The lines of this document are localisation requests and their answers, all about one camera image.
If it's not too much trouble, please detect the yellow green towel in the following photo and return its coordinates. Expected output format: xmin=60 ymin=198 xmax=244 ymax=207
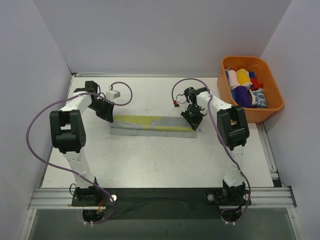
xmin=109 ymin=115 xmax=198 ymax=139

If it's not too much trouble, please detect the blue white patterned towel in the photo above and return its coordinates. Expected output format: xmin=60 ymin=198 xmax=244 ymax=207
xmin=249 ymin=88 xmax=268 ymax=109

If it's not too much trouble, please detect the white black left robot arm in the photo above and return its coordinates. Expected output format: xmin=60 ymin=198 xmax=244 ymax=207
xmin=49 ymin=81 xmax=114 ymax=206

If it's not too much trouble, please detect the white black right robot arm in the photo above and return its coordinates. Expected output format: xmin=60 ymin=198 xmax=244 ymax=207
xmin=181 ymin=87 xmax=250 ymax=205

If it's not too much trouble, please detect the blue rolled towel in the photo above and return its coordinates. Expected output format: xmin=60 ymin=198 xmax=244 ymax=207
xmin=230 ymin=89 xmax=236 ymax=101

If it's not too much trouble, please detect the purple rolled towel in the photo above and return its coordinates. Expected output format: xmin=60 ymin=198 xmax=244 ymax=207
xmin=233 ymin=85 xmax=253 ymax=108

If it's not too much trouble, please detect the pink rolled towel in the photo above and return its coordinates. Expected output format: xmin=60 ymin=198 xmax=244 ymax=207
xmin=228 ymin=70 xmax=240 ymax=90

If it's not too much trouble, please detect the yellow rolled towel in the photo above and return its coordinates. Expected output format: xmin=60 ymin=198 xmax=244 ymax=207
xmin=236 ymin=68 xmax=251 ymax=86

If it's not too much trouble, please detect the red rolled towel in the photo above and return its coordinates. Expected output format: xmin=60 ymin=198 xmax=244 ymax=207
xmin=250 ymin=77 xmax=264 ymax=91

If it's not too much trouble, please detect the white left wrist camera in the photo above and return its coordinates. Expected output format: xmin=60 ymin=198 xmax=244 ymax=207
xmin=105 ymin=90 xmax=121 ymax=101

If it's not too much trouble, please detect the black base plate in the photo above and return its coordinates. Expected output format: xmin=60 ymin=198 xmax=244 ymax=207
xmin=71 ymin=186 xmax=252 ymax=223

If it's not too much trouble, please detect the aluminium frame rail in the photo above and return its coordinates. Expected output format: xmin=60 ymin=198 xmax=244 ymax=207
xmin=28 ymin=187 xmax=297 ymax=210

